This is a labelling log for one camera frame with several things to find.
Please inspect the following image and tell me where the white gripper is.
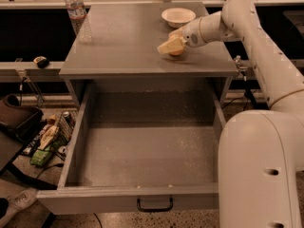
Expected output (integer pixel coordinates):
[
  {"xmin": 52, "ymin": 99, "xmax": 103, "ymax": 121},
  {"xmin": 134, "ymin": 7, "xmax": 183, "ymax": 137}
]
[{"xmin": 158, "ymin": 18, "xmax": 206, "ymax": 54}]

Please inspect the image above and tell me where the green snack bag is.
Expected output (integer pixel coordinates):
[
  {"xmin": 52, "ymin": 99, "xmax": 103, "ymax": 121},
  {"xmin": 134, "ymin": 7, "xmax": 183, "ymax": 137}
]
[{"xmin": 29, "ymin": 149, "xmax": 52, "ymax": 167}]

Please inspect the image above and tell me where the black yellow tape measure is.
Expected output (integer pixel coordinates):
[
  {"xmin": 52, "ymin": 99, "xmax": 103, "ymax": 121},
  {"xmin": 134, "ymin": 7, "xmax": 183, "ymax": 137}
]
[{"xmin": 33, "ymin": 56, "xmax": 49, "ymax": 69}]

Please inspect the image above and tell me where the metal clamp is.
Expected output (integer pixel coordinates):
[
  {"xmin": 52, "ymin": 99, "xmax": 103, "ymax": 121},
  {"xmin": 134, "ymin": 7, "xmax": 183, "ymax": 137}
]
[{"xmin": 234, "ymin": 55, "xmax": 248, "ymax": 82}]

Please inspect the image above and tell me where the grey cabinet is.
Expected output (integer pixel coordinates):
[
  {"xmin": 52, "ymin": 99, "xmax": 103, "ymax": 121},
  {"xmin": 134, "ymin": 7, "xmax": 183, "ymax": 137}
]
[{"xmin": 60, "ymin": 2, "xmax": 237, "ymax": 105}]

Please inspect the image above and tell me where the clear plastic water bottle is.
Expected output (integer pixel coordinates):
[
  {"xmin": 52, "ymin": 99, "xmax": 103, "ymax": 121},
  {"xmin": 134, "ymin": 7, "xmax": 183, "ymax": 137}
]
[{"xmin": 65, "ymin": 0, "xmax": 92, "ymax": 44}]

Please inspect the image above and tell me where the black drawer handle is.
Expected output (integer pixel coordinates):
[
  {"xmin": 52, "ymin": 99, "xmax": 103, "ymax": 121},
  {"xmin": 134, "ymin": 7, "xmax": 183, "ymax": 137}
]
[{"xmin": 137, "ymin": 198, "xmax": 174, "ymax": 213}]

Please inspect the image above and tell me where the orange fruit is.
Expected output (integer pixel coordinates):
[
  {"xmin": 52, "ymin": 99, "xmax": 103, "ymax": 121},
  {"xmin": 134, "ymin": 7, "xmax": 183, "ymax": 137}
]
[{"xmin": 169, "ymin": 49, "xmax": 184, "ymax": 56}]

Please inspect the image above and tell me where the grey open top drawer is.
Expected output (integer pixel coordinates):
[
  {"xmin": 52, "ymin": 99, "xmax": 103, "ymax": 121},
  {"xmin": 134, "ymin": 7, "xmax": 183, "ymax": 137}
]
[{"xmin": 38, "ymin": 84, "xmax": 225, "ymax": 215}]

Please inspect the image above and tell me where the white bowl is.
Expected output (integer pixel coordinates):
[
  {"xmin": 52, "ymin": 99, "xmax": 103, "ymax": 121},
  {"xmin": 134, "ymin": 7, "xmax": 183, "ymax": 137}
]
[{"xmin": 161, "ymin": 8, "xmax": 196, "ymax": 29}]

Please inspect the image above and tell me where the white sneaker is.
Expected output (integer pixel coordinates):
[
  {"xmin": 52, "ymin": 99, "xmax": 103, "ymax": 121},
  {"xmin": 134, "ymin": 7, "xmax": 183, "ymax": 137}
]
[{"xmin": 0, "ymin": 188, "xmax": 38, "ymax": 228}]

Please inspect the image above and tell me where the black cable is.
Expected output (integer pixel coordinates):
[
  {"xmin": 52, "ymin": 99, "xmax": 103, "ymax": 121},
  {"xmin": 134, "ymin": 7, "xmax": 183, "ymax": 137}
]
[{"xmin": 221, "ymin": 88, "xmax": 257, "ymax": 110}]

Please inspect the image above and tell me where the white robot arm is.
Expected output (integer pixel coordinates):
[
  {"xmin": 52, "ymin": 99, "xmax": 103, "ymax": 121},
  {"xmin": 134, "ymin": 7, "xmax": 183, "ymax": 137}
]
[{"xmin": 158, "ymin": 0, "xmax": 304, "ymax": 228}]

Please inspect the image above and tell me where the wire basket of snacks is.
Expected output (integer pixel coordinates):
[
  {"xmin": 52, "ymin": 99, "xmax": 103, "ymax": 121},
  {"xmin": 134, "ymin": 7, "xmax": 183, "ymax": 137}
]
[{"xmin": 22, "ymin": 110, "xmax": 77, "ymax": 161}]

